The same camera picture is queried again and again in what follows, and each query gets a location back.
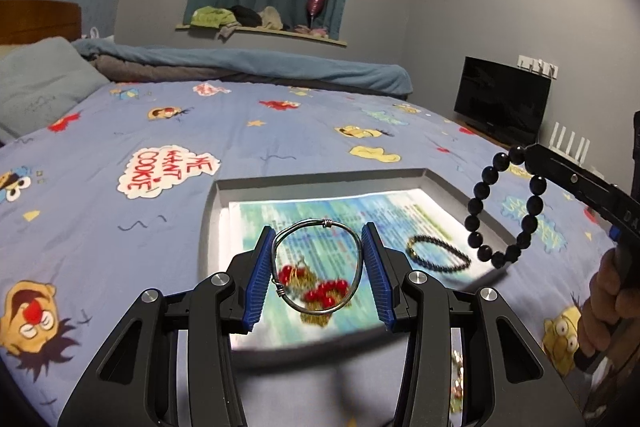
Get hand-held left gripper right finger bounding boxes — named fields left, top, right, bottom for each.
left=361, top=222, right=586, bottom=427

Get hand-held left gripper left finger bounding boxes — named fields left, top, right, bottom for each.
left=57, top=224, right=274, bottom=427

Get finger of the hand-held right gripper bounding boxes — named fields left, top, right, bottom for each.
left=523, top=143, right=622, bottom=229

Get silver wire bangle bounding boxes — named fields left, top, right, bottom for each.
left=270, top=218, right=365, bottom=314

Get large black bead bracelet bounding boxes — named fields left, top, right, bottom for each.
left=463, top=145, right=549, bottom=271

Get grey shallow tray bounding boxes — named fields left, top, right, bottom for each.
left=197, top=166, right=519, bottom=370

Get red bead gold jewelry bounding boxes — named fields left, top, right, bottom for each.
left=277, top=259, right=352, bottom=329

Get person's right hand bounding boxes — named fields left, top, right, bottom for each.
left=579, top=247, right=640, bottom=358

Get white router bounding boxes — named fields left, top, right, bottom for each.
left=547, top=121, right=591, bottom=166

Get printed paper sheet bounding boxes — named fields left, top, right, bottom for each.
left=220, top=191, right=502, bottom=349

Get black television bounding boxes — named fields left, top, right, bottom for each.
left=453, top=55, right=552, bottom=146

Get blue cartoon printed bed sheet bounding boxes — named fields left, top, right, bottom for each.
left=0, top=79, right=640, bottom=427

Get blue blanket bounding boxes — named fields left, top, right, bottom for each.
left=70, top=35, right=412, bottom=97

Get window sill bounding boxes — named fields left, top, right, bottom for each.
left=175, top=24, right=349, bottom=48

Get grey quilt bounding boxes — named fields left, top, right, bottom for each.
left=90, top=54, right=242, bottom=84

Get beige cloth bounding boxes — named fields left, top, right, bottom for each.
left=257, top=6, right=285, bottom=31

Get black cloth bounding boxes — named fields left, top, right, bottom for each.
left=229, top=5, right=264, bottom=28

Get green cloth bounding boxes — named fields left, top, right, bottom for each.
left=189, top=5, right=236, bottom=29

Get grey-blue pillow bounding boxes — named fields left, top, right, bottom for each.
left=0, top=36, right=111, bottom=146

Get wooden headboard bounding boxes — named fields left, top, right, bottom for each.
left=0, top=0, right=84, bottom=47

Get thin dark bead bracelet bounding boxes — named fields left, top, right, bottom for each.
left=405, top=234, right=472, bottom=272

